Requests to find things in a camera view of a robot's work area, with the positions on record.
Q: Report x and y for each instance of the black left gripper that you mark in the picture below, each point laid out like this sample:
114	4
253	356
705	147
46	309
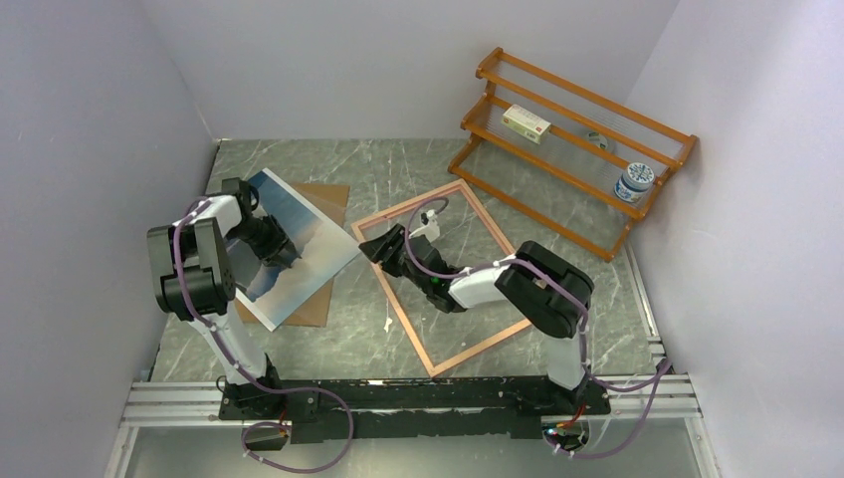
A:
269	254

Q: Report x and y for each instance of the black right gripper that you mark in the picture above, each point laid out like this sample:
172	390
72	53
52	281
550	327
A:
378	250

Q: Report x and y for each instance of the pink wooden photo frame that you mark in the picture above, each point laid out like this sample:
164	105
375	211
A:
456	186

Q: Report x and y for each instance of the landscape photo print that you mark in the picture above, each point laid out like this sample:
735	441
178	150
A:
310	257

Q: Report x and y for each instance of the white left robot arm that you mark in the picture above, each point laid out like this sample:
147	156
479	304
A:
193	279

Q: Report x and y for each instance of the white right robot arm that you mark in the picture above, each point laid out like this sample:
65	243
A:
552	294

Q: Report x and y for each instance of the brown cardboard backing board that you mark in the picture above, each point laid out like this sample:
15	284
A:
323	198

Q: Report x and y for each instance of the white green small box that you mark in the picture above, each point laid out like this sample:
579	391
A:
525	123

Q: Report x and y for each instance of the orange wooden shelf rack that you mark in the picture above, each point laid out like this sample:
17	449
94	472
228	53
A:
565	183

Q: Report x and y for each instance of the blue white round jar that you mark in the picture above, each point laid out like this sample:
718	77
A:
634	182

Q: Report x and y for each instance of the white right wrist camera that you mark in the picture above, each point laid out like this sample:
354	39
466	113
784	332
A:
430	223

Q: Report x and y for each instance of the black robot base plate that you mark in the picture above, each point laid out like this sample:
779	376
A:
319	410

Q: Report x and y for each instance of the aluminium rail frame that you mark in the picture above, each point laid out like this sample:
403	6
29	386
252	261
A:
170	426

